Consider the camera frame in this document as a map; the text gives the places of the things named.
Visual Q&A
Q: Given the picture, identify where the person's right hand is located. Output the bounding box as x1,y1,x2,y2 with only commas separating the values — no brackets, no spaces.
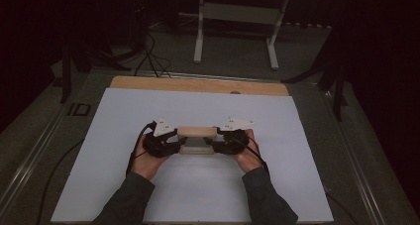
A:
230,128,265,174

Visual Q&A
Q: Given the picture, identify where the person's left hand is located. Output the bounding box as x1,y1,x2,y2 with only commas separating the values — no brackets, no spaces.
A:
130,133,173,181

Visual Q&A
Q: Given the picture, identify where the thin black floor cable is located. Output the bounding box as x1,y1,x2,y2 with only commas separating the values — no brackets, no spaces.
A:
35,138,85,225
325,190,361,225

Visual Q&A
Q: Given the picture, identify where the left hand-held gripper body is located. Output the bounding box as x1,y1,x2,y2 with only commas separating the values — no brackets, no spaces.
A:
142,116,181,160

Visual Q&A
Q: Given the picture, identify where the dark equipment rack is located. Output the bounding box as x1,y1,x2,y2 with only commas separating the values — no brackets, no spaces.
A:
128,0,151,53

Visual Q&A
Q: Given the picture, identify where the short metal floor rail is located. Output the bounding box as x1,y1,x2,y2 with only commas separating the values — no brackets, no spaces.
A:
142,70,319,86

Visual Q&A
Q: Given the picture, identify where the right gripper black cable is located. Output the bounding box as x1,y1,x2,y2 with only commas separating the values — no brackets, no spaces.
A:
235,136,271,178

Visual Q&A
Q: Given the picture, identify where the wooden photo frame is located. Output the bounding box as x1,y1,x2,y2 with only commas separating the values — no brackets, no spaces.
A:
176,126,219,156

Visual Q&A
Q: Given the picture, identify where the black metal stand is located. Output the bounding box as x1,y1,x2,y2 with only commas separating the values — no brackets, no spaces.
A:
58,41,92,104

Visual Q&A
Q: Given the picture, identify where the white table cover sheet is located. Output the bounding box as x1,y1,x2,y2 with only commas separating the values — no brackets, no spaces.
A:
51,87,335,225

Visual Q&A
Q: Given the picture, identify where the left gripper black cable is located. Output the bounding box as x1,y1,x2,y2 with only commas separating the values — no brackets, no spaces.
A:
125,120,158,177

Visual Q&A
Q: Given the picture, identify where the black tripod stand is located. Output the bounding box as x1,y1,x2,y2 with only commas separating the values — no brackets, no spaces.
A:
281,36,350,122

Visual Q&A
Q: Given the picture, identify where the long metal floor rail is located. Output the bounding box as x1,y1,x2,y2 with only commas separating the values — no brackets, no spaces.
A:
320,88,388,225
0,97,73,213

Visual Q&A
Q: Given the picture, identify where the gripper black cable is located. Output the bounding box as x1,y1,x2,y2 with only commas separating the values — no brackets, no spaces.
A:
235,136,271,178
125,120,158,177

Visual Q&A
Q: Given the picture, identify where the black floor cable bundle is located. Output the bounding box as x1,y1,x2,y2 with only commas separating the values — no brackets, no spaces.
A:
133,32,173,79

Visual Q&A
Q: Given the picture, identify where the white metal table frame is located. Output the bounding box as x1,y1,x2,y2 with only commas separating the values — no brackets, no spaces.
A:
192,0,328,71

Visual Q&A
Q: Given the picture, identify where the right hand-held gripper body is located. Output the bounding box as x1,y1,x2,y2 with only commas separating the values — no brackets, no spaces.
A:
212,116,256,156

